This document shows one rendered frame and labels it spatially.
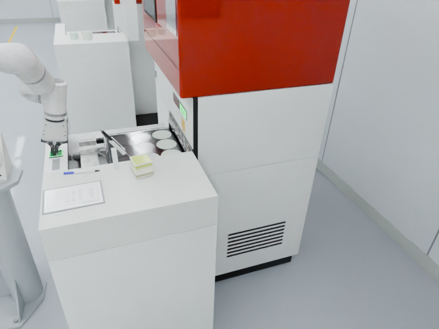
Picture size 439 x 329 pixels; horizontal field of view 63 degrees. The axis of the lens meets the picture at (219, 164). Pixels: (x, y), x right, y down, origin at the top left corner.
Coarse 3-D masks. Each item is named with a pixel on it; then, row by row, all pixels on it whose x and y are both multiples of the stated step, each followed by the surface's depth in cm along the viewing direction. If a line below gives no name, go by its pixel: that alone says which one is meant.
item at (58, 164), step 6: (54, 144) 167; (66, 144) 166; (48, 150) 161; (66, 150) 162; (48, 156) 157; (66, 156) 158; (48, 162) 153; (54, 162) 154; (60, 162) 154; (66, 162) 154; (48, 168) 149; (54, 168) 150; (60, 168) 149; (66, 168) 149
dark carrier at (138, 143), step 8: (168, 128) 197; (112, 136) 187; (120, 136) 187; (128, 136) 187; (136, 136) 188; (144, 136) 188; (152, 136) 188; (120, 144) 180; (128, 144) 180; (136, 144) 180; (144, 144) 181; (152, 144) 181; (176, 144) 182; (128, 152) 174; (136, 152) 174; (144, 152) 174; (152, 152) 175; (160, 152) 175; (120, 160) 168; (128, 160) 168
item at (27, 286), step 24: (0, 192) 159; (0, 216) 170; (0, 240) 176; (24, 240) 188; (0, 264) 186; (24, 264) 190; (0, 288) 203; (24, 288) 196; (0, 312) 198; (24, 312) 198
